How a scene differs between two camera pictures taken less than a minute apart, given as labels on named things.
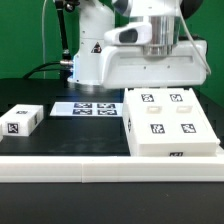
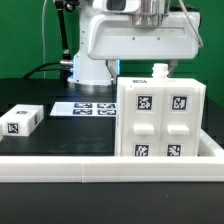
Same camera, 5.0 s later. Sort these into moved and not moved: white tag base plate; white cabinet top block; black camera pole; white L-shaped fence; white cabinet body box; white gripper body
Moved: white gripper body; white cabinet body box
Not moved: white L-shaped fence; black camera pole; white tag base plate; white cabinet top block
